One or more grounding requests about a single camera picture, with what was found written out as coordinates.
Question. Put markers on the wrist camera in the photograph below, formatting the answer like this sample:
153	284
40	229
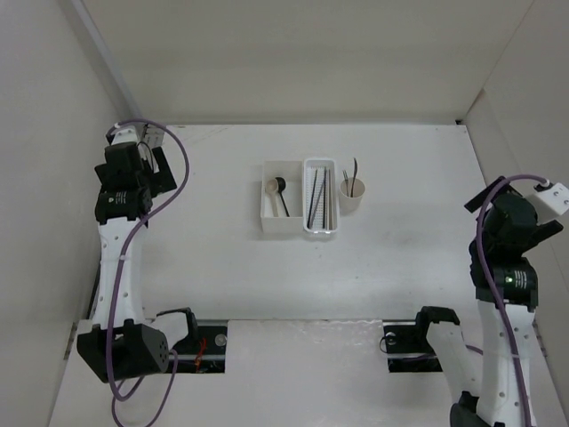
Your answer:
149	134
550	201

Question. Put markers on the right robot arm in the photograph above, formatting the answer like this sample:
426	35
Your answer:
507	297

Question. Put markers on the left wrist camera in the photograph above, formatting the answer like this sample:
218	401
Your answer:
149	134

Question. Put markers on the brown wooden fork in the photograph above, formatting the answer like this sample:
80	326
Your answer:
354	176

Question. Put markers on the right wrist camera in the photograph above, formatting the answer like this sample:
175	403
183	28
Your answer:
550	201

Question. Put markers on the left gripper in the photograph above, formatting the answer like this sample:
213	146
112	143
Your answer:
161	181

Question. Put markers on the white perforated basket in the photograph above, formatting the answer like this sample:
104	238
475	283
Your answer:
309	165

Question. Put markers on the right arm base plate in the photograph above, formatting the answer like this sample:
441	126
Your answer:
406	349

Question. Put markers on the black spoon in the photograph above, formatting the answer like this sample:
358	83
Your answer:
281	186

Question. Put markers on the white square box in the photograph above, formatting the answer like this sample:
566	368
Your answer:
283	226

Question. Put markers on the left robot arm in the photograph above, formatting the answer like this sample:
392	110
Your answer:
122	343

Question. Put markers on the small metal fork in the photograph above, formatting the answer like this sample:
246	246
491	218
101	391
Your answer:
346	182

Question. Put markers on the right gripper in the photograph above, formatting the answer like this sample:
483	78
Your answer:
543	229

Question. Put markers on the beige wooden spoon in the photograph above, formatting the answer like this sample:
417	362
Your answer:
271	189

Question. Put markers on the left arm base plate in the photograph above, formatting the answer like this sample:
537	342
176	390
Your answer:
205	354

